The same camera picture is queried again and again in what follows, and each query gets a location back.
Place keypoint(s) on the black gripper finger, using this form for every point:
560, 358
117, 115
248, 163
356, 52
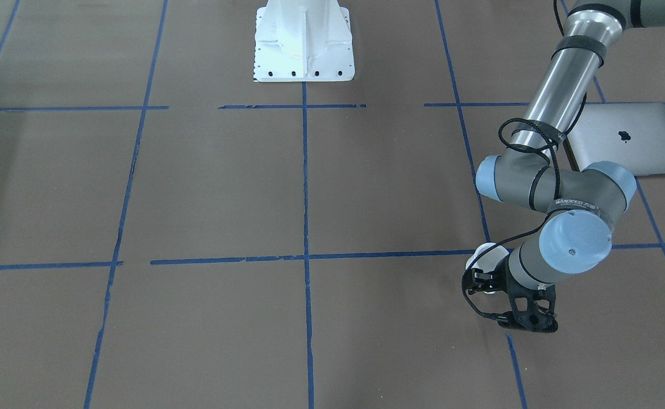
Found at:
475, 280

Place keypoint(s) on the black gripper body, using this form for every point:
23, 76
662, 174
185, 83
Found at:
498, 278

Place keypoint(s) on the white cup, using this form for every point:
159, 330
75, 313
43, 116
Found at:
486, 257

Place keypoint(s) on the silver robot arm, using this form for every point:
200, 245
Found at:
583, 207

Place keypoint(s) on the grey closed laptop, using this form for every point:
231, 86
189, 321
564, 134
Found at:
630, 134

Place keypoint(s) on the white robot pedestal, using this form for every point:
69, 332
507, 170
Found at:
303, 41

